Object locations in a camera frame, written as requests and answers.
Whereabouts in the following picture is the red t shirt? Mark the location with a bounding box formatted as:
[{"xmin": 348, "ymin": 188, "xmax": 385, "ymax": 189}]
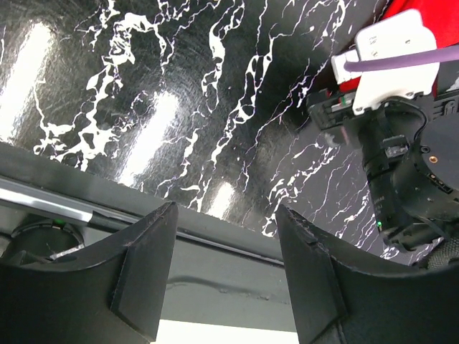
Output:
[{"xmin": 379, "ymin": 0, "xmax": 459, "ymax": 97}]

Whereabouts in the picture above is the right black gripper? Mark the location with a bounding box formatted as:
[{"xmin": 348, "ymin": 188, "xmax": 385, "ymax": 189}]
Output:
[{"xmin": 306, "ymin": 89, "xmax": 387, "ymax": 148}]

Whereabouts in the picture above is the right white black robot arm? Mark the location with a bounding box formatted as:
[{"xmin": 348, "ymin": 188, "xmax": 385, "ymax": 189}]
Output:
[{"xmin": 306, "ymin": 65, "xmax": 458, "ymax": 269}]

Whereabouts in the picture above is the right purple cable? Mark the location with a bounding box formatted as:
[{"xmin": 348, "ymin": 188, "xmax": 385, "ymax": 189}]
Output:
[{"xmin": 343, "ymin": 49, "xmax": 459, "ymax": 73}]

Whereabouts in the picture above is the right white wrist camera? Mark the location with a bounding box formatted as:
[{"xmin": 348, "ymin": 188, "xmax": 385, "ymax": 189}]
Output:
[{"xmin": 331, "ymin": 9, "xmax": 440, "ymax": 114}]

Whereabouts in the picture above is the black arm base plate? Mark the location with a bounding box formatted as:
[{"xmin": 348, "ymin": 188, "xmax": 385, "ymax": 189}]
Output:
[{"xmin": 1, "ymin": 144, "xmax": 295, "ymax": 332}]

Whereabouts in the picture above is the aluminium table edge rail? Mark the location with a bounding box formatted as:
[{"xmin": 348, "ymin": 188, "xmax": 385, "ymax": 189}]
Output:
[{"xmin": 1, "ymin": 178, "xmax": 93, "ymax": 224}]

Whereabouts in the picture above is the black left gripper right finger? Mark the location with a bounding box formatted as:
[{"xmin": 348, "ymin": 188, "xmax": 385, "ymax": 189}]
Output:
[{"xmin": 276, "ymin": 206, "xmax": 458, "ymax": 343}]

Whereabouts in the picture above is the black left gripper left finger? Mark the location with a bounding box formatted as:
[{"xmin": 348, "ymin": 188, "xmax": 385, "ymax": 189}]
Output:
[{"xmin": 1, "ymin": 202, "xmax": 179, "ymax": 343}]

